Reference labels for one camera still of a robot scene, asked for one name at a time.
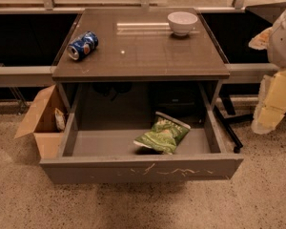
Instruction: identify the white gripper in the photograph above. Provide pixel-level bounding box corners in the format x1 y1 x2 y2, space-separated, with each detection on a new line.
248 10 286 135

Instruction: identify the green jalapeno chip bag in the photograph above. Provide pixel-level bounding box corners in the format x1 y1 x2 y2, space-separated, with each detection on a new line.
133 112 191 155

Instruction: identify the grey cabinet with counter top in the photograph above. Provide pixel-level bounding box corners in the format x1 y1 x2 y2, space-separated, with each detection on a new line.
52 8 229 131

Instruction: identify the open grey top drawer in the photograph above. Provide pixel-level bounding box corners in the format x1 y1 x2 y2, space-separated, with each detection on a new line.
40 83 243 183

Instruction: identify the small snack bag in box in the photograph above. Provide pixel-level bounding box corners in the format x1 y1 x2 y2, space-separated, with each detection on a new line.
54 109 66 132

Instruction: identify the black stand with legs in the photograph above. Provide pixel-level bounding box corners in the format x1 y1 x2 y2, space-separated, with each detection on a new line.
214 94 253 154

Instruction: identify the white ceramic bowl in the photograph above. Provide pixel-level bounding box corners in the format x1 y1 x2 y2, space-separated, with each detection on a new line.
168 11 198 36

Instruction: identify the crushed blue soda can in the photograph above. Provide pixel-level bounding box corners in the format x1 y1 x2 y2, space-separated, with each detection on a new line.
67 31 98 61

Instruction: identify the open cardboard box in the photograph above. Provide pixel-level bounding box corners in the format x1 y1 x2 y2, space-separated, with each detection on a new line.
15 85 67 158

